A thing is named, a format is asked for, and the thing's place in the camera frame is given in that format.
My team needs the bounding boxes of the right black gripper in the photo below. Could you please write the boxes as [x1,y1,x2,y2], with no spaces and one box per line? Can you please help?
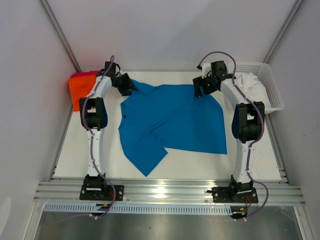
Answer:
[193,73,218,98]

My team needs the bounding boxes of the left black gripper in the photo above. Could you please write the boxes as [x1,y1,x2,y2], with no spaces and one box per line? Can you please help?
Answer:
[112,74,138,97]

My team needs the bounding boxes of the blue t shirt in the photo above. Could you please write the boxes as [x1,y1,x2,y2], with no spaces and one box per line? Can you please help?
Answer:
[118,80,227,176]

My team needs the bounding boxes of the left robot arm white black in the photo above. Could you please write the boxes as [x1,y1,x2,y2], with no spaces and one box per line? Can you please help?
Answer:
[79,56,137,200]

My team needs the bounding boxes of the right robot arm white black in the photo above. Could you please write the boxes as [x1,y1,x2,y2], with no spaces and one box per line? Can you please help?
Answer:
[193,61,265,202]

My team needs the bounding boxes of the folded orange t shirt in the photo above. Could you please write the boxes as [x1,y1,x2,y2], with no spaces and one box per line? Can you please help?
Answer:
[67,75,96,112]

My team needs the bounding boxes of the folded pink t shirt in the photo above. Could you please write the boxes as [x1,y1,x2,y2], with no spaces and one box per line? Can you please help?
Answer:
[70,70,99,78]

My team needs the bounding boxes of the white t shirt in basket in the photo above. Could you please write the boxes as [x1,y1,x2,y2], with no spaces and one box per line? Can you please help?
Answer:
[235,72,271,109]

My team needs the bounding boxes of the white plastic basket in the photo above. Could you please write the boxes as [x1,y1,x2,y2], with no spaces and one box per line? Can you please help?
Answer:
[227,61,285,114]

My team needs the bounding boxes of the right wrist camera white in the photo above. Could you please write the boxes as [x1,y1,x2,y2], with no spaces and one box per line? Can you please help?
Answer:
[196,62,212,78]

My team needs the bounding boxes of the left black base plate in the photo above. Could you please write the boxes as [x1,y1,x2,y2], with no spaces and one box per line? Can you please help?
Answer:
[79,185,125,201]

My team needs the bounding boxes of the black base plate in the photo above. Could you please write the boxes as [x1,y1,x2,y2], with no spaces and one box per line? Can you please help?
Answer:
[79,185,125,201]
[206,186,259,204]

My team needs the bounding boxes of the left aluminium corner post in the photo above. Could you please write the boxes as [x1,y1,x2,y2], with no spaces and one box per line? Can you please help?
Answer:
[38,0,82,73]

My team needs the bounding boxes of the aluminium corner post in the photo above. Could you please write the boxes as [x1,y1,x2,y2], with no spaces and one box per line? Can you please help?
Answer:
[263,0,307,64]
[38,0,82,73]

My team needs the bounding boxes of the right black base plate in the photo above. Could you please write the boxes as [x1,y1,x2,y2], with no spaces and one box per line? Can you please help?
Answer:
[206,186,259,204]

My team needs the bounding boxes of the right aluminium corner post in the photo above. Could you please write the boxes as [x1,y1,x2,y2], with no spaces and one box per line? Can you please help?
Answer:
[263,0,307,64]

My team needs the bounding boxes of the white slotted cable duct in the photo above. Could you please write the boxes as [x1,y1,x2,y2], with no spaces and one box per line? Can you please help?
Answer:
[43,202,232,216]

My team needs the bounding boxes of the aluminium mounting rail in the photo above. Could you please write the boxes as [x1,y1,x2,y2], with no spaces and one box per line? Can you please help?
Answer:
[33,178,306,206]

